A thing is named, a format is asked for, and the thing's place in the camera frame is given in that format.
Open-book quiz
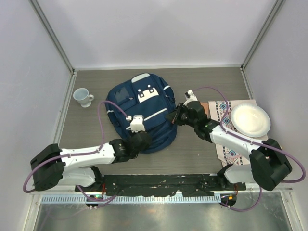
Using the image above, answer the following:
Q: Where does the navy blue student backpack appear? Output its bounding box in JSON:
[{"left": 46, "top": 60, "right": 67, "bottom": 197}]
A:
[{"left": 105, "top": 73, "right": 177, "bottom": 154}]

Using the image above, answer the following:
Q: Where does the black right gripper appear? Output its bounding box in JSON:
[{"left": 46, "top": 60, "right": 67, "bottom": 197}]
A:
[{"left": 166, "top": 102, "right": 198, "bottom": 128}]

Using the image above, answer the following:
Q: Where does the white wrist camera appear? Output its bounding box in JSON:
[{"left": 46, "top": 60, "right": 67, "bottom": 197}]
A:
[
  {"left": 184, "top": 90, "right": 198, "bottom": 106},
  {"left": 126, "top": 115, "right": 145, "bottom": 133}
]

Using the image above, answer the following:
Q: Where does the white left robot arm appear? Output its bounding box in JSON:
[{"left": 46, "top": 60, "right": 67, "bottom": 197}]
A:
[{"left": 30, "top": 131, "right": 152, "bottom": 192}]

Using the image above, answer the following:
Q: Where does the light blue cup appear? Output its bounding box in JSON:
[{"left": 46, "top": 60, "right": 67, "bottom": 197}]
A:
[{"left": 73, "top": 88, "right": 94, "bottom": 108}]

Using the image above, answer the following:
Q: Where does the tan leather wallet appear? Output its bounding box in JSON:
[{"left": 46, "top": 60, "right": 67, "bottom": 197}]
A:
[{"left": 200, "top": 102, "right": 210, "bottom": 118}]

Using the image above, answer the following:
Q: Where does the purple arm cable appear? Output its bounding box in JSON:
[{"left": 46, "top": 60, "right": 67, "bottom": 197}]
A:
[
  {"left": 192, "top": 86, "right": 307, "bottom": 212},
  {"left": 23, "top": 101, "right": 132, "bottom": 209}
]

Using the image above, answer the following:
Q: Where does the patterned white placemat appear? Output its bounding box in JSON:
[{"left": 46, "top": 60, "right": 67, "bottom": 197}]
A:
[{"left": 207, "top": 99, "right": 270, "bottom": 167}]

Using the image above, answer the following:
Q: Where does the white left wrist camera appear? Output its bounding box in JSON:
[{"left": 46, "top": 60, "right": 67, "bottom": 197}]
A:
[{"left": 126, "top": 115, "right": 145, "bottom": 133}]

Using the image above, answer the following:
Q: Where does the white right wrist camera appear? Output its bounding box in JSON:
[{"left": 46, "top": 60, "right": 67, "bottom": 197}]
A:
[{"left": 184, "top": 90, "right": 198, "bottom": 106}]

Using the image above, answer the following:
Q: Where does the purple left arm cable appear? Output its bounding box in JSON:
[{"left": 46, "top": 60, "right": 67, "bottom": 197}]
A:
[{"left": 23, "top": 101, "right": 132, "bottom": 209}]

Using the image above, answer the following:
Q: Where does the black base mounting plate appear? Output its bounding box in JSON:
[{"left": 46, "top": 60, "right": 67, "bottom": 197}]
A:
[{"left": 81, "top": 174, "right": 246, "bottom": 197}]

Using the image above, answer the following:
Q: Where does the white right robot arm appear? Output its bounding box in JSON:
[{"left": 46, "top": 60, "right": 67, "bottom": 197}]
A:
[{"left": 166, "top": 101, "right": 292, "bottom": 191}]

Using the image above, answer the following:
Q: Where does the perforated metal rail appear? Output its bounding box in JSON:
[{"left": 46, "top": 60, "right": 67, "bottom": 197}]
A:
[{"left": 41, "top": 193, "right": 221, "bottom": 204}]

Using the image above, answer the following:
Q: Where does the white paper plate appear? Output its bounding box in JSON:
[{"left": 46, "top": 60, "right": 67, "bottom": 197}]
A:
[{"left": 231, "top": 103, "right": 271, "bottom": 138}]

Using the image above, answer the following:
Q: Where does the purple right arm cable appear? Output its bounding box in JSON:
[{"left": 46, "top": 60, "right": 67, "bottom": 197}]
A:
[{"left": 192, "top": 86, "right": 307, "bottom": 212}]

